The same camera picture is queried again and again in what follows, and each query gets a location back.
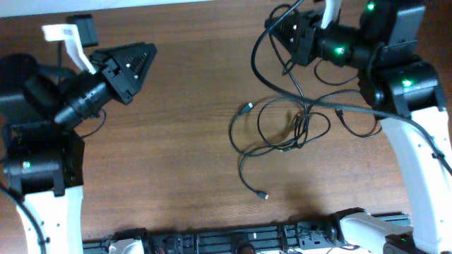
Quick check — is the black micro USB cable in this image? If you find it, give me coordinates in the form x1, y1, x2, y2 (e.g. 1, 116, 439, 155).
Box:
228, 90, 383, 156

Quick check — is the black USB3 cable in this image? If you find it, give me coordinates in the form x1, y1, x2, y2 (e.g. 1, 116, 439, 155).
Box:
238, 140, 294, 201

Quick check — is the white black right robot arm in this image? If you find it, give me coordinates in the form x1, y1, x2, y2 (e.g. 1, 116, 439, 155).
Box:
264, 1, 451, 253

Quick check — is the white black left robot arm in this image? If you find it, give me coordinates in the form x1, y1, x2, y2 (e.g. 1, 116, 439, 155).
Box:
1, 42, 157, 253

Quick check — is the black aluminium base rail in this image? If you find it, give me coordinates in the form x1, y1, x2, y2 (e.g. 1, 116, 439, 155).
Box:
83, 207, 363, 254

